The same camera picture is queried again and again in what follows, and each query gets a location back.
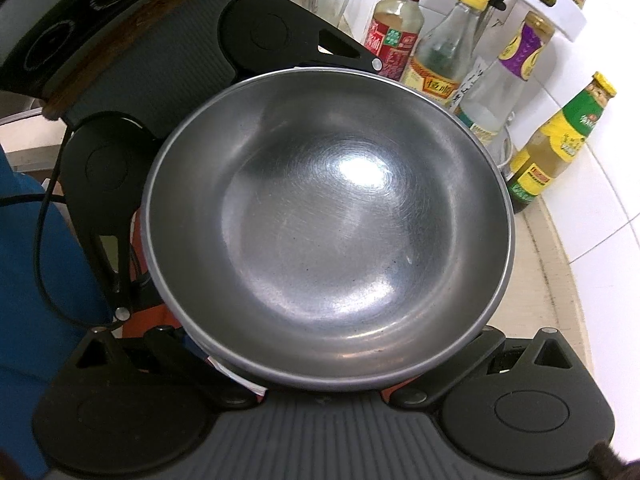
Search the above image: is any red label vinegar bottle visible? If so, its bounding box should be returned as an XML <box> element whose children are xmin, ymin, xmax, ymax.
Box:
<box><xmin>370</xmin><ymin>0</ymin><xmax>434</xmax><ymax>83</ymax></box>

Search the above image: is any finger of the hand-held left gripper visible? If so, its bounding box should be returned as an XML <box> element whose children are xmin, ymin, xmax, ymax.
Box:
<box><xmin>300</xmin><ymin>27</ymin><xmax>383</xmax><ymax>73</ymax></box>
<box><xmin>92</xmin><ymin>210</ymin><xmax>146</xmax><ymax>322</ymax></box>

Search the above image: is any purple label clear bottle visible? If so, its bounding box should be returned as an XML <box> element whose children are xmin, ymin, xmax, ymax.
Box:
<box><xmin>454</xmin><ymin>10</ymin><xmax>556</xmax><ymax>147</ymax></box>

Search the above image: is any black cable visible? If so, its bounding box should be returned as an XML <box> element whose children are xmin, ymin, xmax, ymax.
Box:
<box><xmin>0</xmin><ymin>120</ymin><xmax>126</xmax><ymax>327</ymax></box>

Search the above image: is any green yellow label bottle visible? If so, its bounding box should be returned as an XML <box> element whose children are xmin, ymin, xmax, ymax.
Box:
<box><xmin>505</xmin><ymin>71</ymin><xmax>618</xmax><ymax>214</ymax></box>

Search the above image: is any person's blue clothing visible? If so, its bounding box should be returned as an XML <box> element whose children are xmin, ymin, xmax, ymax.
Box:
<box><xmin>0</xmin><ymin>147</ymin><xmax>123</xmax><ymax>468</ymax></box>

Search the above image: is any yellow cap clear bottle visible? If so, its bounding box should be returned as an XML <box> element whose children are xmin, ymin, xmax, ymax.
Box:
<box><xmin>401</xmin><ymin>0</ymin><xmax>493</xmax><ymax>107</ymax></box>

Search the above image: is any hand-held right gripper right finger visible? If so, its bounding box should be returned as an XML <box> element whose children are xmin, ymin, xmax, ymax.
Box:
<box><xmin>390</xmin><ymin>327</ymin><xmax>576</xmax><ymax>408</ymax></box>

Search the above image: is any white round condiment rack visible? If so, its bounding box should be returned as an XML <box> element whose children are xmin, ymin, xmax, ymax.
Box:
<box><xmin>447</xmin><ymin>0</ymin><xmax>587</xmax><ymax>42</ymax></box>

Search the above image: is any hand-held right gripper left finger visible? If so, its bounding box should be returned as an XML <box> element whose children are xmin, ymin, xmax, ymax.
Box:
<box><xmin>75</xmin><ymin>327</ymin><xmax>264</xmax><ymax>408</ymax></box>

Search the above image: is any steel wok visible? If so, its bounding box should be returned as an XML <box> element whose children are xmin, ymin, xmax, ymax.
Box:
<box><xmin>141</xmin><ymin>66</ymin><xmax>516</xmax><ymax>392</ymax></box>

